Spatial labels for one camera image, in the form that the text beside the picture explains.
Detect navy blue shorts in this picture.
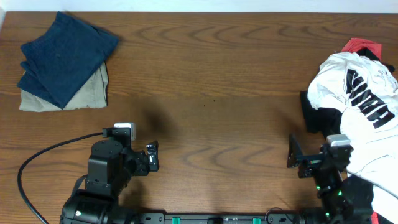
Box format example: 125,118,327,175
17,12,119,109

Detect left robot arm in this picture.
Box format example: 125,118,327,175
60,139,159,224

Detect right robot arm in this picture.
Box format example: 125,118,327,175
287,134,374,223

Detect black garment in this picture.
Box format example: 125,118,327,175
300,91,342,138

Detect white printed t-shirt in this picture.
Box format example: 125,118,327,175
307,52,397,223

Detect folded khaki shorts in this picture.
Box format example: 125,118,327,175
19,63,109,112

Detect red garment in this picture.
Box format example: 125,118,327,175
341,38,382,61

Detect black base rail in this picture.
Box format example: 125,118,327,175
139,208,315,224

